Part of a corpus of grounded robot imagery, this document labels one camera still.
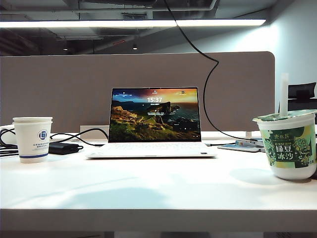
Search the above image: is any taupe desk partition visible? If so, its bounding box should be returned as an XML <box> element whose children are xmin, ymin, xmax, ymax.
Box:
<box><xmin>0</xmin><ymin>51</ymin><xmax>276</xmax><ymax>127</ymax></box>

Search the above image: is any short black hub cable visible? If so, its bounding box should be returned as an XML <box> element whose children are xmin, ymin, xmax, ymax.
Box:
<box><xmin>205</xmin><ymin>141</ymin><xmax>237</xmax><ymax>147</ymax></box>

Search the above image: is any long ceiling light strip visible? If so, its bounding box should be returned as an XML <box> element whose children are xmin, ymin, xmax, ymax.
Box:
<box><xmin>0</xmin><ymin>19</ymin><xmax>267</xmax><ymax>29</ymax></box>

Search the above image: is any green printed plastic drink cup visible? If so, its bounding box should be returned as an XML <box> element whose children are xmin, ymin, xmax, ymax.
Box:
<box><xmin>252</xmin><ymin>109</ymin><xmax>317</xmax><ymax>180</ymax></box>

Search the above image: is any white drinking straw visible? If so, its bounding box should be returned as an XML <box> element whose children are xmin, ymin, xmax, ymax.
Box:
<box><xmin>279</xmin><ymin>72</ymin><xmax>290</xmax><ymax>117</ymax></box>

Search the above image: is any flat silver device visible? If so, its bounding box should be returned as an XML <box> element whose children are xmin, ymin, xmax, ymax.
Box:
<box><xmin>217</xmin><ymin>143</ymin><xmax>265</xmax><ymax>153</ymax></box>

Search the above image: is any black cable bundle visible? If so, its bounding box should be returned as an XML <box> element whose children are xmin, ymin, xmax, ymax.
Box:
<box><xmin>0</xmin><ymin>128</ymin><xmax>20</xmax><ymax>157</ymax></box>

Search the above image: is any black power adapter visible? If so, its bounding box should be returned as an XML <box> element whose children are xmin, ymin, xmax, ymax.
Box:
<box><xmin>48</xmin><ymin>142</ymin><xmax>84</xmax><ymax>156</ymax></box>

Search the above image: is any black charger cable silver plug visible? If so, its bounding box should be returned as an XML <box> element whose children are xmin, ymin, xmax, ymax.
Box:
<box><xmin>163</xmin><ymin>0</ymin><xmax>264</xmax><ymax>146</ymax></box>

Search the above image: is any white laptop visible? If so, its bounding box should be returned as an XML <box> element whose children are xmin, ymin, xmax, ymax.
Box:
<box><xmin>86</xmin><ymin>86</ymin><xmax>218</xmax><ymax>159</ymax></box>

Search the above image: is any black office chair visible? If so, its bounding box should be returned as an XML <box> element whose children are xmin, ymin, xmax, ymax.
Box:
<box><xmin>287</xmin><ymin>82</ymin><xmax>317</xmax><ymax>111</ymax></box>

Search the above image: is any black laptop power cable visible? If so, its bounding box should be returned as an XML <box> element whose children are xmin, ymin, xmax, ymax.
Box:
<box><xmin>49</xmin><ymin>127</ymin><xmax>109</xmax><ymax>147</ymax></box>

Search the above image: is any white paper cup blue logo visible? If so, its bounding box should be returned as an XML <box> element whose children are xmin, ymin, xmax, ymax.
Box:
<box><xmin>12</xmin><ymin>117</ymin><xmax>54</xmax><ymax>164</ymax></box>

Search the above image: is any colourful printed card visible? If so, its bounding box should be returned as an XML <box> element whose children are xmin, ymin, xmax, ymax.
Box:
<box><xmin>235</xmin><ymin>139</ymin><xmax>256</xmax><ymax>147</ymax></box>

